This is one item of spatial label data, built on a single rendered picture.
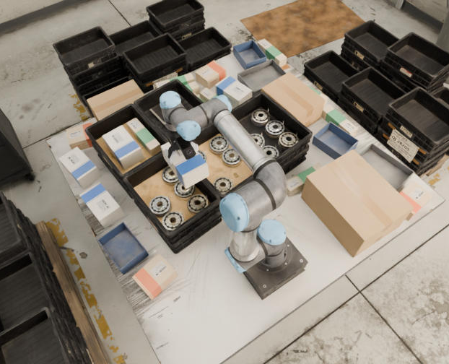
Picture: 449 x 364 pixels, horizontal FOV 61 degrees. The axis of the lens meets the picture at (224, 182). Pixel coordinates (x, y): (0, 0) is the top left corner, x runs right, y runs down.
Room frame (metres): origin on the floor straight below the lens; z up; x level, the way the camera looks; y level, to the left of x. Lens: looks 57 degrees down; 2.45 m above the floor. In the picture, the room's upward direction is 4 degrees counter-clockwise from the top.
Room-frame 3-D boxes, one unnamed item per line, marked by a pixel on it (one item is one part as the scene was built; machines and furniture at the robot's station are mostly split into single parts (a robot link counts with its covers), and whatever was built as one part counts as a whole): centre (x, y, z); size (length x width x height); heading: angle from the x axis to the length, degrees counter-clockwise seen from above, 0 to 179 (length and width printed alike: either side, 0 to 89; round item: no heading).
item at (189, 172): (0.99, 0.17, 1.09); 0.20 x 0.12 x 0.09; 30
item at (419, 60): (2.15, -1.46, 0.37); 0.42 x 0.34 x 0.46; 30
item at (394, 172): (1.11, -0.84, 0.73); 0.27 x 0.20 x 0.05; 39
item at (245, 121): (1.30, -0.23, 0.87); 0.40 x 0.30 x 0.11; 36
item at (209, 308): (1.21, -0.04, 0.35); 1.60 x 1.60 x 0.70; 30
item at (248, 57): (2.09, -0.22, 0.74); 0.20 x 0.15 x 0.07; 21
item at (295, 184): (1.08, -0.42, 0.73); 0.24 x 0.06 x 0.06; 119
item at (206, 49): (2.57, 0.11, 0.31); 0.40 x 0.30 x 0.34; 120
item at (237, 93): (1.74, -0.09, 0.75); 0.20 x 0.12 x 0.09; 43
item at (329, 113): (1.46, -0.69, 0.73); 0.24 x 0.06 x 0.06; 32
